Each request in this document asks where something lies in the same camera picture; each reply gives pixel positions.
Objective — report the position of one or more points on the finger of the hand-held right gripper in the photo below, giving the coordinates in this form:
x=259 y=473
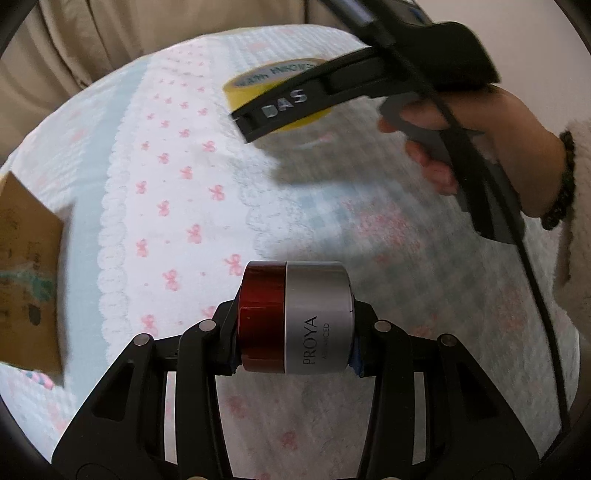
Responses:
x=286 y=104

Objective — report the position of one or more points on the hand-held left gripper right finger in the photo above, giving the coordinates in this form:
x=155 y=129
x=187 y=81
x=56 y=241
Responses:
x=369 y=332

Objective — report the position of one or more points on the checked bow-print bed sheet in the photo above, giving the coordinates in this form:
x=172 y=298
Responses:
x=184 y=207

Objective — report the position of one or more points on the red and silver jar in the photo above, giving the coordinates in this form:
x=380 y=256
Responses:
x=314 y=318

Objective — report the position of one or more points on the pink green patterned pouch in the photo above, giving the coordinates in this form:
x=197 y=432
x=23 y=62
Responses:
x=39 y=377

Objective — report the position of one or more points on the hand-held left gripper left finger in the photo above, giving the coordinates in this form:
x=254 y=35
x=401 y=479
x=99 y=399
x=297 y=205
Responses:
x=231 y=332

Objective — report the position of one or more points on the beige curtain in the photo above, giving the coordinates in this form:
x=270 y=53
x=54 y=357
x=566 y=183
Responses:
x=115 y=32

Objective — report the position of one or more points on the brown cardboard box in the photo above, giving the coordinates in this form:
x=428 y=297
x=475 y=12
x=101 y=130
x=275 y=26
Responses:
x=27 y=258

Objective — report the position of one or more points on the person's right forearm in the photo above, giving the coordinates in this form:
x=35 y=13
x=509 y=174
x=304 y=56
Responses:
x=579 y=258

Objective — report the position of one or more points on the yellow tape roll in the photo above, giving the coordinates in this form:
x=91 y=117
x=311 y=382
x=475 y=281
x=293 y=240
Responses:
x=239 y=91

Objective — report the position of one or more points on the person's right hand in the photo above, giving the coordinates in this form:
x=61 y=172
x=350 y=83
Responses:
x=512 y=138

